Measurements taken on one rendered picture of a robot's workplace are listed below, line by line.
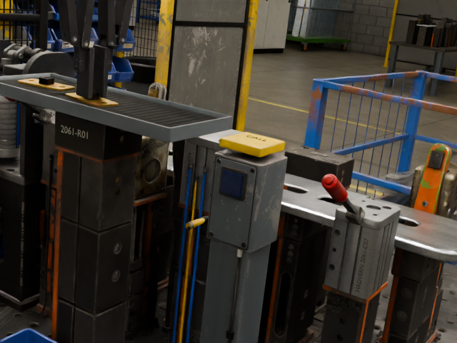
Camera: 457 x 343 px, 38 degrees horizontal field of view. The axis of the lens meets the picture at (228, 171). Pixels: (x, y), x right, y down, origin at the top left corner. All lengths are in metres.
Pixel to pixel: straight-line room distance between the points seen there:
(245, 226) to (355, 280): 0.21
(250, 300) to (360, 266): 0.16
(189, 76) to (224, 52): 0.39
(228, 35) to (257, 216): 3.98
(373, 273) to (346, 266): 0.04
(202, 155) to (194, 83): 3.54
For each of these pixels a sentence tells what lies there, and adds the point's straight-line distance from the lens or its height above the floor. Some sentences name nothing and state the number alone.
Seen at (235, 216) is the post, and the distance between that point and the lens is 0.81.
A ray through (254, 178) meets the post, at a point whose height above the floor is 1.12.
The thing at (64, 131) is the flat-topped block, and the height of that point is 1.11.
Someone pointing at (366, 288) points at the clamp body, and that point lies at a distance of 0.94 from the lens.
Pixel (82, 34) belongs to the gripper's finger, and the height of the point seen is 1.25.
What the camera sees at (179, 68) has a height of 0.76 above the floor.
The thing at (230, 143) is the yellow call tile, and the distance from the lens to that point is 0.80.
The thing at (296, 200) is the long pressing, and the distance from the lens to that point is 1.13.
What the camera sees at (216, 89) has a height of 0.59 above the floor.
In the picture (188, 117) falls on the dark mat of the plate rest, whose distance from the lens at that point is 0.90.
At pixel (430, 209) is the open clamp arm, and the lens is 1.22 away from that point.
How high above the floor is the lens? 1.34
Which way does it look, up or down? 16 degrees down
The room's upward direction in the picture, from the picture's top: 6 degrees clockwise
